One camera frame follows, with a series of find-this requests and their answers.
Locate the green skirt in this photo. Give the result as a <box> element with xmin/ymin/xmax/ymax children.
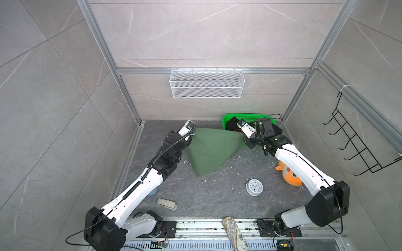
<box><xmin>187</xmin><ymin>128</ymin><xmax>246</xmax><ymax>177</ymax></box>

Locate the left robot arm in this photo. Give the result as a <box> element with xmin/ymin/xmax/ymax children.
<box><xmin>81</xmin><ymin>120</ymin><xmax>196</xmax><ymax>251</ymax></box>

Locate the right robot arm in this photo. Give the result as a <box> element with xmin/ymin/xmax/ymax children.
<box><xmin>237</xmin><ymin>118</ymin><xmax>350</xmax><ymax>236</ymax></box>

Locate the green plastic basket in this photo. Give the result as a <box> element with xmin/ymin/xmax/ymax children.
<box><xmin>222</xmin><ymin>113</ymin><xmax>282</xmax><ymax>130</ymax></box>

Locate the black skirt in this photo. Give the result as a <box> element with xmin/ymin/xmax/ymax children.
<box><xmin>225</xmin><ymin>117</ymin><xmax>241</xmax><ymax>132</ymax></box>

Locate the light blue cup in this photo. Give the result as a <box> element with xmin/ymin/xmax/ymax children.
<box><xmin>148</xmin><ymin>188</ymin><xmax>158</xmax><ymax>197</ymax></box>

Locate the orange plush toy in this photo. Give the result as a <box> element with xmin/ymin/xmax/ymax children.
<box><xmin>275</xmin><ymin>161</ymin><xmax>303</xmax><ymax>187</ymax></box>

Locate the beige remote control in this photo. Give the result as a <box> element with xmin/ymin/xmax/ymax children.
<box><xmin>157</xmin><ymin>198</ymin><xmax>178</xmax><ymax>211</ymax></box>

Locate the white alarm clock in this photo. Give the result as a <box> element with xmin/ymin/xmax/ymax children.
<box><xmin>246</xmin><ymin>179</ymin><xmax>263</xmax><ymax>197</ymax></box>

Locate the patterned rolled cloth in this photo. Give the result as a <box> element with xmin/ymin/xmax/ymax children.
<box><xmin>222</xmin><ymin>216</ymin><xmax>249</xmax><ymax>251</ymax></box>

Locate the white wire wall basket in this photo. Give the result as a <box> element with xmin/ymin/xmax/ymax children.
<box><xmin>169</xmin><ymin>70</ymin><xmax>245</xmax><ymax>99</ymax></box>

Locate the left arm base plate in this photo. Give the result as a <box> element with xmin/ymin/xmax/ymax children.
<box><xmin>138</xmin><ymin>221</ymin><xmax>178</xmax><ymax>238</ymax></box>

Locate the black wall hook rack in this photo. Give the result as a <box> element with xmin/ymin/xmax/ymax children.
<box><xmin>322</xmin><ymin>92</ymin><xmax>402</xmax><ymax>177</ymax></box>

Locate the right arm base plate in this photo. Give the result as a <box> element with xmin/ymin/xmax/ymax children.
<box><xmin>256</xmin><ymin>219</ymin><xmax>302</xmax><ymax>237</ymax></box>

